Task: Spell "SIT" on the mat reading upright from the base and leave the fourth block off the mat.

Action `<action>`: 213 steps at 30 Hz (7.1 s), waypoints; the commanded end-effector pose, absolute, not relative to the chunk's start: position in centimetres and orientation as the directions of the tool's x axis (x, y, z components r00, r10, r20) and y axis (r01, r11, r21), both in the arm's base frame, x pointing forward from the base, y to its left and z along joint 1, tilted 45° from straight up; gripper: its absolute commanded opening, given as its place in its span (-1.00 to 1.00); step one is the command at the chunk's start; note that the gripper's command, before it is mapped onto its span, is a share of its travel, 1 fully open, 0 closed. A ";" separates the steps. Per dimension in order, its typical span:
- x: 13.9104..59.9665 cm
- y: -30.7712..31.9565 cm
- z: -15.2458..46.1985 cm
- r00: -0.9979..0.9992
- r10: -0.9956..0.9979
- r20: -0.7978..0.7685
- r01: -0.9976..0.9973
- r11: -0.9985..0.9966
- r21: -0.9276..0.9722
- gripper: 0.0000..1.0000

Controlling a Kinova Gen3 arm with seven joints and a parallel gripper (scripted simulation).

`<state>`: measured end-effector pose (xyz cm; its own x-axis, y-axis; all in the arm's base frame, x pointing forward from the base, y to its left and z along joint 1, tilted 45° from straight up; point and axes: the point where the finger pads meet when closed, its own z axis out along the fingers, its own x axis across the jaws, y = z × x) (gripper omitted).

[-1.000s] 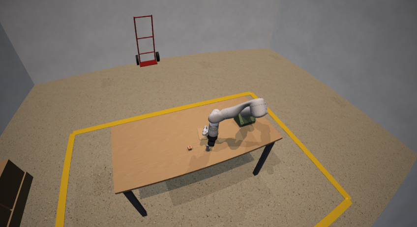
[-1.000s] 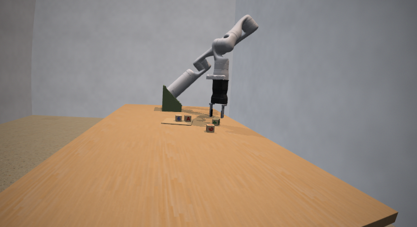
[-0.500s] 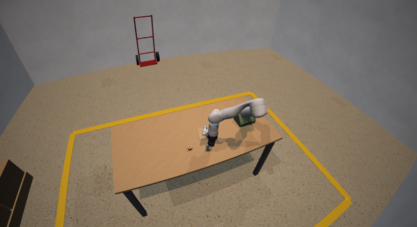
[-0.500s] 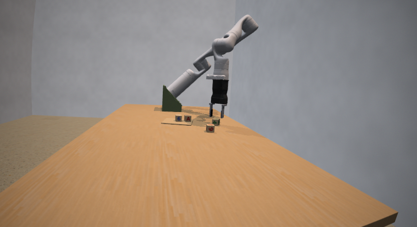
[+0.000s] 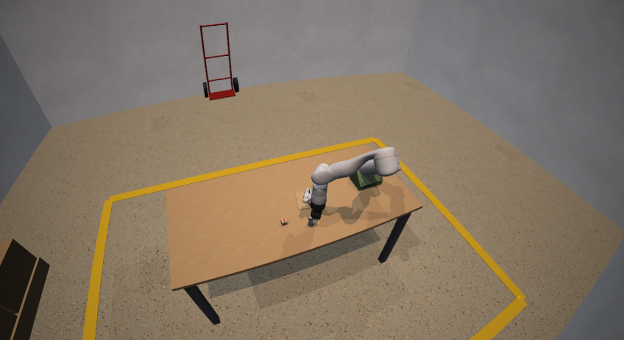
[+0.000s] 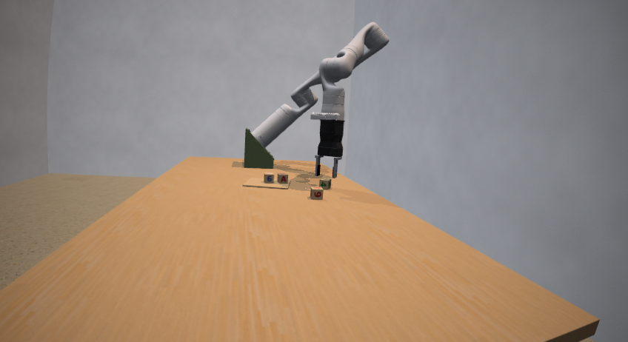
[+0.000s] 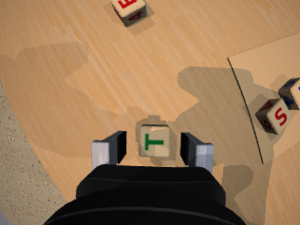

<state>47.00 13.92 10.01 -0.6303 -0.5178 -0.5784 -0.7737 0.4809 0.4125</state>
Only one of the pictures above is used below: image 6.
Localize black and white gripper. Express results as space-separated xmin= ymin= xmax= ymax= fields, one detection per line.
xmin=311 ymin=104 xmax=345 ymax=178

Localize beige flat mat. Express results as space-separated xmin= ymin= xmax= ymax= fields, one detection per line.
xmin=243 ymin=178 xmax=291 ymax=190

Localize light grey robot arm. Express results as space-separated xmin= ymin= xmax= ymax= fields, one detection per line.
xmin=251 ymin=22 xmax=389 ymax=148

